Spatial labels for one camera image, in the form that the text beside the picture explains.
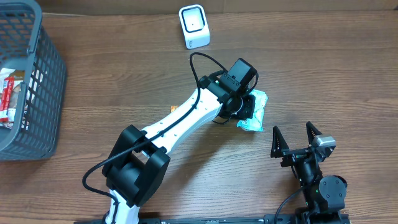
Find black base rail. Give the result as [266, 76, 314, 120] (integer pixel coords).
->
[74, 214, 351, 224]

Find white barcode scanner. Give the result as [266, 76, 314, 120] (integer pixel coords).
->
[178, 4, 210, 49]

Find orange Kleenex tissue pack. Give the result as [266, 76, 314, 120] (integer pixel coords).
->
[170, 105, 178, 112]

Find grey plastic mesh basket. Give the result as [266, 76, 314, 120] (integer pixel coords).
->
[1, 0, 67, 161]

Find brown snack packets in basket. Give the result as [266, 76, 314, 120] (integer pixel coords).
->
[1, 68, 25, 129]

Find red snack packet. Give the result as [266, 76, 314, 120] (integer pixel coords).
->
[0, 77, 14, 122]

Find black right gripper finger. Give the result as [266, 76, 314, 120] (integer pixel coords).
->
[271, 126, 289, 158]
[306, 121, 322, 145]

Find mint green wipes pack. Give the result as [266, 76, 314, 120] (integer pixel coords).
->
[236, 89, 268, 132]

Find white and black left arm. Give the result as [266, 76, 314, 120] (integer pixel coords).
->
[102, 58, 259, 223]

